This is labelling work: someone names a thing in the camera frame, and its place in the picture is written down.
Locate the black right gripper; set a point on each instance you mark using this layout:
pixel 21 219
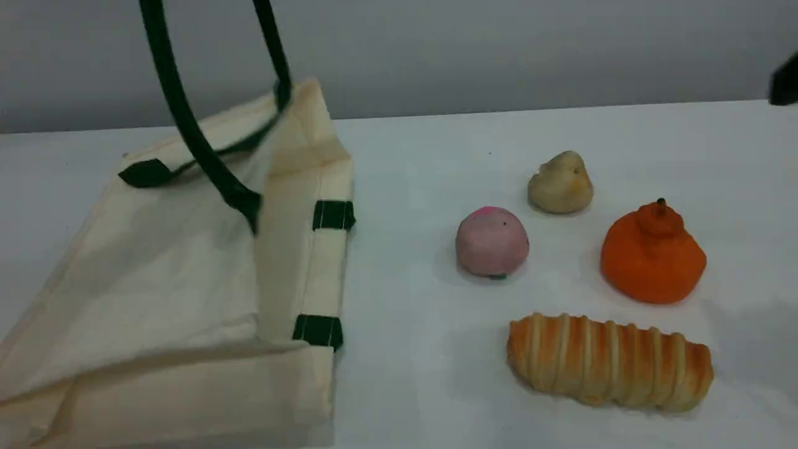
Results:
pixel 787 84

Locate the orange toy fruit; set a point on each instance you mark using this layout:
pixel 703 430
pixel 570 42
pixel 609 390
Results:
pixel 651 262

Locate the beige egg yolk pastry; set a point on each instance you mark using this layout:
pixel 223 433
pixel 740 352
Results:
pixel 561 187

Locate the striped long bread roll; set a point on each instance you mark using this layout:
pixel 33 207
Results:
pixel 608 365

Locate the pink peach bun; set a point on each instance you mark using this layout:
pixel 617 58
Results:
pixel 491 244

